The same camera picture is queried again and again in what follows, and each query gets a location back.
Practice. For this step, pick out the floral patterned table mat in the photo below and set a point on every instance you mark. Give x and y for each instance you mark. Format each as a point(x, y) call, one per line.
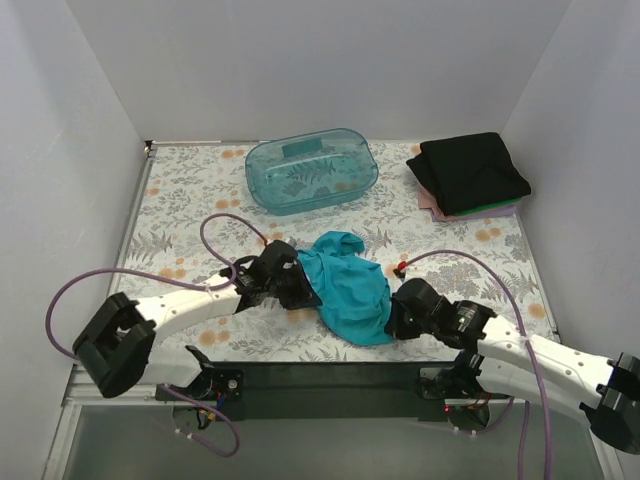
point(196, 210)

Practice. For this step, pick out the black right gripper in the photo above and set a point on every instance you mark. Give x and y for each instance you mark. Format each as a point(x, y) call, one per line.
point(396, 318)

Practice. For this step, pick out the lavender folded t-shirt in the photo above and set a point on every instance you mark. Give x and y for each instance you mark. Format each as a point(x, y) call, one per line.
point(438, 216)

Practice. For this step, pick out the aluminium frame rail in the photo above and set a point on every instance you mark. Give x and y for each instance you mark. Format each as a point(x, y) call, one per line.
point(82, 391)

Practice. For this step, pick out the teal t-shirt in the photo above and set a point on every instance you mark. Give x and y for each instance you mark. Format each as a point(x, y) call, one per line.
point(355, 294)

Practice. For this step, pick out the pink folded t-shirt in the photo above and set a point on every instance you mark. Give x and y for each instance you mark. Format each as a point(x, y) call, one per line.
point(426, 200)

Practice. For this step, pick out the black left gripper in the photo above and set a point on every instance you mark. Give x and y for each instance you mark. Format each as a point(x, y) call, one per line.
point(300, 286)

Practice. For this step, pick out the black folded t-shirt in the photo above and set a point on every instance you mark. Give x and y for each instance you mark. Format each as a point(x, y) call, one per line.
point(468, 173)

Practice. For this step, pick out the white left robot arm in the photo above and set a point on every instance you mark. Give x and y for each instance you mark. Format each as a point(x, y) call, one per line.
point(122, 345)

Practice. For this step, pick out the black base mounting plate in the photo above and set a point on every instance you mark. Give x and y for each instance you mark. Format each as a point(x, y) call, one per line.
point(341, 390)

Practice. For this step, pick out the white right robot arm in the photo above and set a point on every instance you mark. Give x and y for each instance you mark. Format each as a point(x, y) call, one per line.
point(493, 357)

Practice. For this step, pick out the green folded t-shirt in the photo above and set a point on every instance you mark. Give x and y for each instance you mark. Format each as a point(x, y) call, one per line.
point(488, 207)

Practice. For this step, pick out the teal transparent plastic basket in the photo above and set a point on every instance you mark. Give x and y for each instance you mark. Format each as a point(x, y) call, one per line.
point(311, 171)

